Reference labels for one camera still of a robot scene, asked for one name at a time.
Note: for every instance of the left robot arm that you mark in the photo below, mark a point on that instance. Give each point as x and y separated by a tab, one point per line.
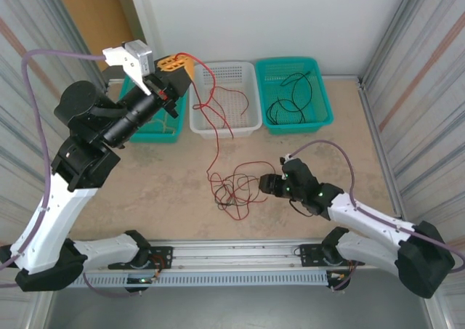
54	220

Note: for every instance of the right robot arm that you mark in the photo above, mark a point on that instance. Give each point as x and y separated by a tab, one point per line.
363	213

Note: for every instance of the teal plastic basket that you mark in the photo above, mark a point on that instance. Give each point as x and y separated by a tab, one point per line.
319	100
174	118

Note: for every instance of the white plastic basket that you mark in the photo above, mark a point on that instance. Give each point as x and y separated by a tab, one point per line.
236	125

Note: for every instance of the wooden door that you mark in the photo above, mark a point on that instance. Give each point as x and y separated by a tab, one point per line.
83	16

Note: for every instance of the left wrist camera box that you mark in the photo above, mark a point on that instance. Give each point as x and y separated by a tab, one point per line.
134	58

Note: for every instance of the white door frame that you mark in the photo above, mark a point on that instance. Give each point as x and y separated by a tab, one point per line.
147	16

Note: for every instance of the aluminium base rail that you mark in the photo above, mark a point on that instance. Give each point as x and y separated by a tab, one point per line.
236	252

